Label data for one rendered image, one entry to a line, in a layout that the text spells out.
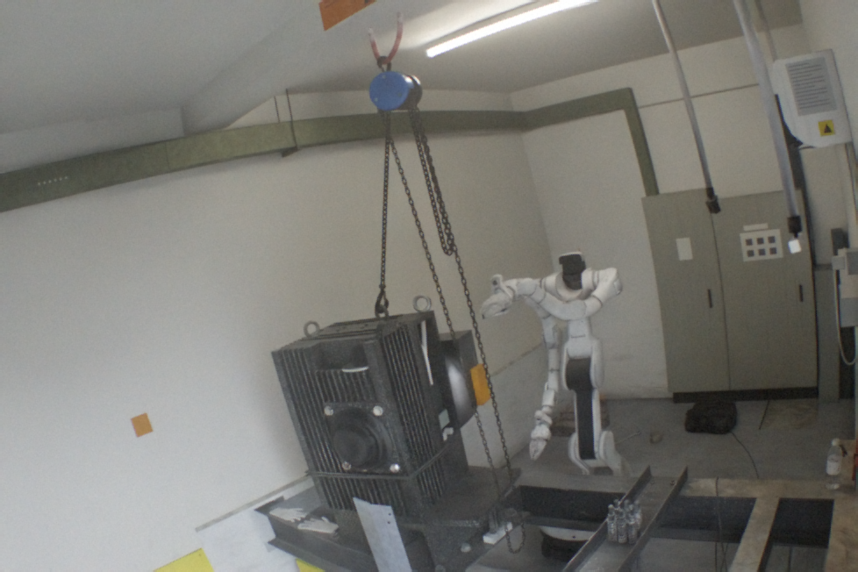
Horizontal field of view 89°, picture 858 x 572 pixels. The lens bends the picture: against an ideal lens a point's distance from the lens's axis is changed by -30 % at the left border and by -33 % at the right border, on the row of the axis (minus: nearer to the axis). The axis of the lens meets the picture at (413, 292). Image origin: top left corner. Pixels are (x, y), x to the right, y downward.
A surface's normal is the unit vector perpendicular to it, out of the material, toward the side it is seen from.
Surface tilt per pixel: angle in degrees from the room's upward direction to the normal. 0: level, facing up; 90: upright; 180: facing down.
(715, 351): 90
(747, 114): 90
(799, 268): 90
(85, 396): 90
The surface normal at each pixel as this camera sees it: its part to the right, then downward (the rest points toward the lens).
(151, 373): 0.71, -0.07
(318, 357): 0.84, -0.13
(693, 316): -0.67, 0.25
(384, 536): -0.50, 0.22
